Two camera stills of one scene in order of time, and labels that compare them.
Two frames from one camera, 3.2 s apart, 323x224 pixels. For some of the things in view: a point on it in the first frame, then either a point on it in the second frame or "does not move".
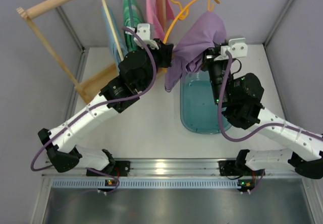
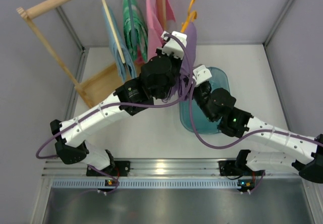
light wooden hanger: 111,23 does not move
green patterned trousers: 129,40 does not move
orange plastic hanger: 184,11 -> 191,16
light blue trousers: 122,46 does not move
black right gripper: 209,56 -> 198,89
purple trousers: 187,56 -> 185,77
